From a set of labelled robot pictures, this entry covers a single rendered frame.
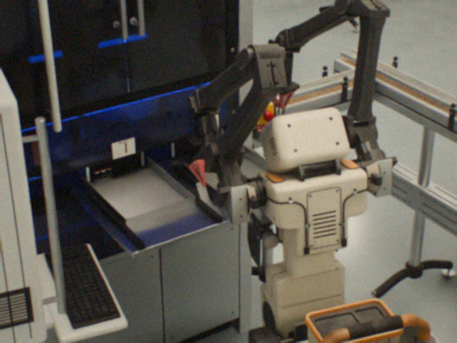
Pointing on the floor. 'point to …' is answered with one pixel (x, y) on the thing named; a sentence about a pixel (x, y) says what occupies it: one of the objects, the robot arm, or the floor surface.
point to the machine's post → (243, 25)
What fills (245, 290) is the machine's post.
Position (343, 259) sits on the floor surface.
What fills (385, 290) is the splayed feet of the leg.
